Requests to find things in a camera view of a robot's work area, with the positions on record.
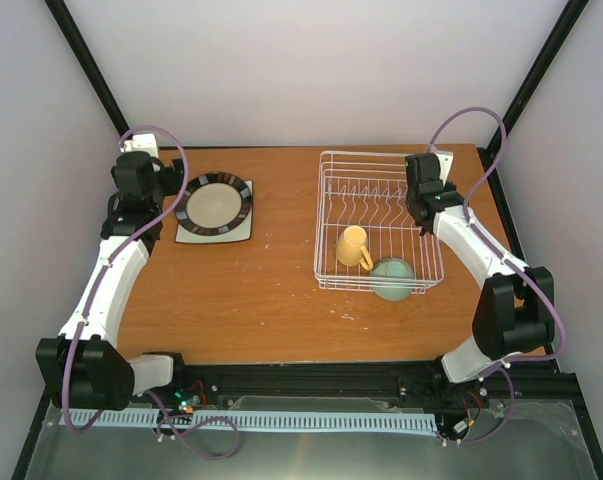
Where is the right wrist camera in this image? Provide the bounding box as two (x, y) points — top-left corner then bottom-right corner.
(434, 150), (454, 185)

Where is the green ceramic bowl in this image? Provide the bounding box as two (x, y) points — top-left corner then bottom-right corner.
(369, 257), (415, 302)

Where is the white square plate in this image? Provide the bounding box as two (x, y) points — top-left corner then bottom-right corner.
(174, 179), (255, 246)

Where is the yellow mug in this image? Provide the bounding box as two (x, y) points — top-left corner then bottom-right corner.
(336, 225), (374, 271)

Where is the right black frame post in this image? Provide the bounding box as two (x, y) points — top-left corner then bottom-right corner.
(503, 0), (589, 134)

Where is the black frame post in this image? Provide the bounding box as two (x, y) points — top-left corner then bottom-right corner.
(44, 0), (129, 135)
(503, 0), (589, 134)

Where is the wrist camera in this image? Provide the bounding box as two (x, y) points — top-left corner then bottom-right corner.
(120, 133), (159, 158)
(434, 150), (454, 185)

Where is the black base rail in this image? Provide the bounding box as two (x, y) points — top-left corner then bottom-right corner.
(162, 360), (585, 410)

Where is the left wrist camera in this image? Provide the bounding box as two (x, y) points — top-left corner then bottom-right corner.
(120, 133), (159, 158)

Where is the left black frame post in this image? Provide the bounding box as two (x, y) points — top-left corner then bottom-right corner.
(44, 0), (129, 135)

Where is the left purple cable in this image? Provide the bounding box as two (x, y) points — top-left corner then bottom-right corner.
(60, 124), (188, 434)

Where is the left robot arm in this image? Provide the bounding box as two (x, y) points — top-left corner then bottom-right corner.
(35, 151), (189, 411)

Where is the white wire dish rack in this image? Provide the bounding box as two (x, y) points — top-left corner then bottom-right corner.
(314, 150), (445, 294)

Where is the floor purple cable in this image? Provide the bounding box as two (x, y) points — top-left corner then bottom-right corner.
(148, 392), (242, 458)

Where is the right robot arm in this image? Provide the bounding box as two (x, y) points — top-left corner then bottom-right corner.
(405, 152), (559, 384)

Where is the black striped round plate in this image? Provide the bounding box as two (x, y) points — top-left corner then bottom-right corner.
(173, 172), (254, 237)

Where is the light blue cable duct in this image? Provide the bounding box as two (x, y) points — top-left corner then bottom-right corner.
(70, 408), (438, 436)

